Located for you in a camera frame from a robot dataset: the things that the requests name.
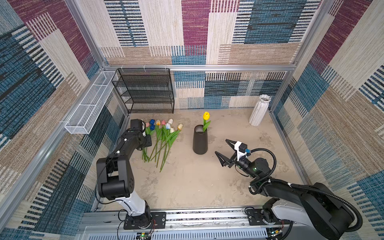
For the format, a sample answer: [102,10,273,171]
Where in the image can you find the aluminium front rail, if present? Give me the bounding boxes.
[78,206,289,232]

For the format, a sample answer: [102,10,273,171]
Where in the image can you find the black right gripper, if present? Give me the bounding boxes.
[215,139,257,179]

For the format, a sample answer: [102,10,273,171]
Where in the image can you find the black tapered vase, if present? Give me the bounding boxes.
[193,125,208,155]

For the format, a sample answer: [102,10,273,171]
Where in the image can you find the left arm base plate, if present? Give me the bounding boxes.
[123,212,167,230]

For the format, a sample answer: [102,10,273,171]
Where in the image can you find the white ribbed vase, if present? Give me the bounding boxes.
[249,95,272,127]

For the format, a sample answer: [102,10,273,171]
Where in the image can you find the pale blue tulip on table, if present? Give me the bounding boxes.
[157,123,171,161]

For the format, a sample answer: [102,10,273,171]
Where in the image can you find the pink tulip on table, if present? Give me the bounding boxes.
[155,120,167,167]

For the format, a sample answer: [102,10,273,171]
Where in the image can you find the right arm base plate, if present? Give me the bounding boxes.
[244,208,282,226]

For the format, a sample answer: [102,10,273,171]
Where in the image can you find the yellow tulip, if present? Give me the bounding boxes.
[203,112,211,133]

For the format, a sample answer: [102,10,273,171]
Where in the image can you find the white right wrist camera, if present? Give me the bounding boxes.
[234,141,251,162]

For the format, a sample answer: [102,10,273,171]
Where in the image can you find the orange tulip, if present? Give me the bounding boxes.
[147,119,162,161]

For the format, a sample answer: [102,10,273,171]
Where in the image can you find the white tulip on table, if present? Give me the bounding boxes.
[159,119,174,152]

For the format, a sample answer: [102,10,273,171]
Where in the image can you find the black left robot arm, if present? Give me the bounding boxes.
[96,119,152,228]

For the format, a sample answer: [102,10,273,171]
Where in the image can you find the black wire shelf rack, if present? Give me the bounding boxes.
[112,68,175,114]

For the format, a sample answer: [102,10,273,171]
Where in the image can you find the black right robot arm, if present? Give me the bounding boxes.
[215,139,364,240]

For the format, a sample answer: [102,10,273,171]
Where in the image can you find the white mesh wall basket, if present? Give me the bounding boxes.
[65,71,115,135]

